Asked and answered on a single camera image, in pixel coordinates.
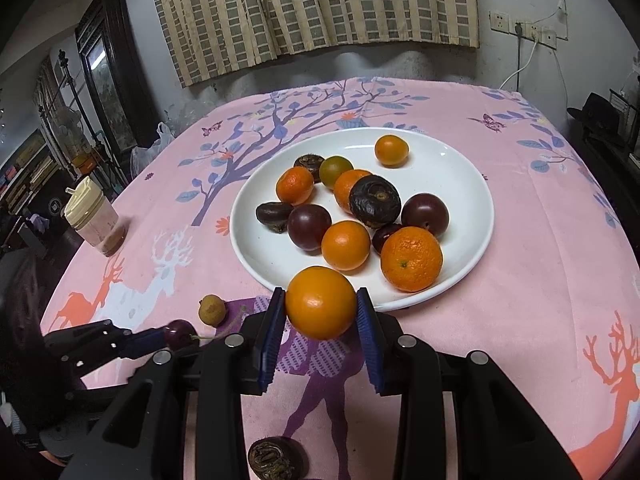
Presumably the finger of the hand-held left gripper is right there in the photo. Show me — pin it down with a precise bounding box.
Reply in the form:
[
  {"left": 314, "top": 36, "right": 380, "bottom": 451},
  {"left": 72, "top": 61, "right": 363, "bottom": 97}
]
[
  {"left": 42, "top": 319, "right": 133, "bottom": 356},
  {"left": 62, "top": 327, "right": 170, "bottom": 376}
]

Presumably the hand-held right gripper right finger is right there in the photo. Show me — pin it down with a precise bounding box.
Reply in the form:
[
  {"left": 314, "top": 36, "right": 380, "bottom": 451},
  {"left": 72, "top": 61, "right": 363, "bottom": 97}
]
[{"left": 355, "top": 287, "right": 583, "bottom": 480}]

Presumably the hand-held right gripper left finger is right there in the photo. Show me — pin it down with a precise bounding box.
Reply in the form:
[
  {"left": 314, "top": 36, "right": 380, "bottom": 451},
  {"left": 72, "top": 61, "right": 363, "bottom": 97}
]
[{"left": 60, "top": 287, "right": 286, "bottom": 480}]

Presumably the dark cherry with stem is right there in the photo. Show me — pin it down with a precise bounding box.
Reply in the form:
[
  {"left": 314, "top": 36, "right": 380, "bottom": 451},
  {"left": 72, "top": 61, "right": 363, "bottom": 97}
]
[{"left": 163, "top": 319, "right": 216, "bottom": 352}]

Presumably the large bumpy orange mandarin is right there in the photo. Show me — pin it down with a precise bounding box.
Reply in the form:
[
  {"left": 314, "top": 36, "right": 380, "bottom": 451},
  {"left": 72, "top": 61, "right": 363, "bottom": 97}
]
[{"left": 380, "top": 226, "right": 444, "bottom": 293}]

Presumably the dark purple plum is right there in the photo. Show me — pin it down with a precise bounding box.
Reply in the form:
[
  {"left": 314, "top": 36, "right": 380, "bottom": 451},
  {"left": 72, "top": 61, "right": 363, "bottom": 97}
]
[
  {"left": 401, "top": 193, "right": 450, "bottom": 239},
  {"left": 287, "top": 204, "right": 333, "bottom": 252}
]

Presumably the dark water chestnut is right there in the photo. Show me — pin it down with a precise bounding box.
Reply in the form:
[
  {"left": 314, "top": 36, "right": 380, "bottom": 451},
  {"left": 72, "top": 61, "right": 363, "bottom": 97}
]
[
  {"left": 293, "top": 154, "right": 326, "bottom": 183},
  {"left": 255, "top": 202, "right": 295, "bottom": 234}
]

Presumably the greenish mandarin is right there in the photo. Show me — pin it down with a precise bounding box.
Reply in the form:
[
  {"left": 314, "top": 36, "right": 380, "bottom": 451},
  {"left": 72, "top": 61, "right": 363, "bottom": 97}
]
[{"left": 319, "top": 156, "right": 355, "bottom": 190}]

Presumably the white plate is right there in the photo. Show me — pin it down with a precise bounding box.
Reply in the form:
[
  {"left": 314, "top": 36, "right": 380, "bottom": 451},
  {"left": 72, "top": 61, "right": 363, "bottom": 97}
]
[{"left": 230, "top": 127, "right": 495, "bottom": 313}]

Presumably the yellow orange mandarin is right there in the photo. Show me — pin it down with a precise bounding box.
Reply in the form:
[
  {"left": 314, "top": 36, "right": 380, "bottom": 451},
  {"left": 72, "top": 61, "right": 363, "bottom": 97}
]
[{"left": 375, "top": 134, "right": 410, "bottom": 168}]

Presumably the yellowish longan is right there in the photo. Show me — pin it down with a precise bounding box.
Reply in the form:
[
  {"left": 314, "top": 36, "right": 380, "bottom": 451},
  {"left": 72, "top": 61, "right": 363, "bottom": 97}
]
[{"left": 198, "top": 294, "right": 227, "bottom": 327}]

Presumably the glass jar with cream lid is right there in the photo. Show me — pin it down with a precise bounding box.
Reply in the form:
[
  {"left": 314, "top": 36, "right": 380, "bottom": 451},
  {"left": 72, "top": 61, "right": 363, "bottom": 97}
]
[{"left": 64, "top": 176, "right": 126, "bottom": 256}]

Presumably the pink deer print tablecloth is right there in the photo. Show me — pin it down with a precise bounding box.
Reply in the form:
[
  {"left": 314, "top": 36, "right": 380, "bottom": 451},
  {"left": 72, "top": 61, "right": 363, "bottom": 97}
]
[{"left": 40, "top": 76, "right": 640, "bottom": 480}]

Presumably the clear plastic bag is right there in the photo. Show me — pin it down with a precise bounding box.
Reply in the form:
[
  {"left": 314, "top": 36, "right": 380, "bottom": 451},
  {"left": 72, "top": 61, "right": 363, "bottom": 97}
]
[{"left": 131, "top": 121, "right": 176, "bottom": 176}]

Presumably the black tripod stand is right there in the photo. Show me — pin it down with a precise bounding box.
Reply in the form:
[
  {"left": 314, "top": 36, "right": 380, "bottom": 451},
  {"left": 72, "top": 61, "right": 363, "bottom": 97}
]
[{"left": 37, "top": 50, "right": 126, "bottom": 196}]

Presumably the dark wooden framed picture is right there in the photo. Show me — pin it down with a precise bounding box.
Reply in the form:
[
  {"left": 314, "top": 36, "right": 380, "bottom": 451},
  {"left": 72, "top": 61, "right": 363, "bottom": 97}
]
[{"left": 75, "top": 0, "right": 160, "bottom": 161}]

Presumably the black hat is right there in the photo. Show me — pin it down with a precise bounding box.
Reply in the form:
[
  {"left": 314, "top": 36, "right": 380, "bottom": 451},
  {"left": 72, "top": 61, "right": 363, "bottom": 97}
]
[{"left": 567, "top": 92, "right": 626, "bottom": 148}]

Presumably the checked beige curtain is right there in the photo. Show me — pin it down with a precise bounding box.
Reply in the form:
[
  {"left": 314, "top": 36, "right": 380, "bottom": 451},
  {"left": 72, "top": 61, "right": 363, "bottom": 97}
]
[{"left": 146, "top": 0, "right": 481, "bottom": 88}]

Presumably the cluttered wall shelf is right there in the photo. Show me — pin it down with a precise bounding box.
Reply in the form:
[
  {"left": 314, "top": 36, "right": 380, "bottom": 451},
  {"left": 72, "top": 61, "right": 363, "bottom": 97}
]
[{"left": 0, "top": 127, "right": 66, "bottom": 211}]

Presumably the white power cable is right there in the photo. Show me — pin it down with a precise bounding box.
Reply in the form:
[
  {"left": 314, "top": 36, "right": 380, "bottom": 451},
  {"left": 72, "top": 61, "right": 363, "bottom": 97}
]
[{"left": 500, "top": 35, "right": 541, "bottom": 91}]

